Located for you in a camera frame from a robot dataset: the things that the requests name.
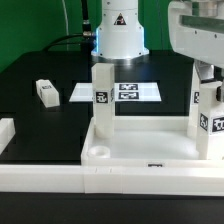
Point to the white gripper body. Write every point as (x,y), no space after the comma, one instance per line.
(198,37)

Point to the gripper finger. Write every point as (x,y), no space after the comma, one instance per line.
(204,70)

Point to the white desk top tray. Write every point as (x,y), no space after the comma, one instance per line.
(145,141)

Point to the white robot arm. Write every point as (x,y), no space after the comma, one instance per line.
(120,37)

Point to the white front fence bar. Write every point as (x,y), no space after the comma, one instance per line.
(112,180)

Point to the white marker base plate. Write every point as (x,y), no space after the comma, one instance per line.
(124,92)

